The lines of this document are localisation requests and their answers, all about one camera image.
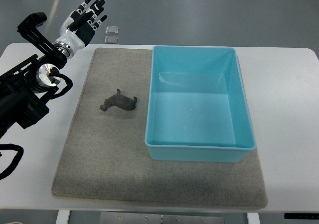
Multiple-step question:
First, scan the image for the lower floor socket plate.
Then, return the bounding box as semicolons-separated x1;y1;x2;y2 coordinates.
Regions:
104;36;118;44

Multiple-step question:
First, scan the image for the blue plastic box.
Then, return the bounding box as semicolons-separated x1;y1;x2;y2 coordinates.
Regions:
145;46;256;163

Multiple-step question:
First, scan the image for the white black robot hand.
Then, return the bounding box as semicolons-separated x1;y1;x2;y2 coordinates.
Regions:
53;0;107;59

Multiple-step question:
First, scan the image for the metal table frame bar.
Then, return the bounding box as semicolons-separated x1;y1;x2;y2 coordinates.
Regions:
99;212;225;224

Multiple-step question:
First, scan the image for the grey felt mat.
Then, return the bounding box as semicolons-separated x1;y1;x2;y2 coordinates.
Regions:
52;48;268;209

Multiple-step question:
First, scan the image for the black table control panel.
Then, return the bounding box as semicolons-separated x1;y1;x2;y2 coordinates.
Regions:
284;213;319;220

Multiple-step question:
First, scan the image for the brown hippo toy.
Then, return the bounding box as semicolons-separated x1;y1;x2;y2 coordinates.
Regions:
99;89;138;112

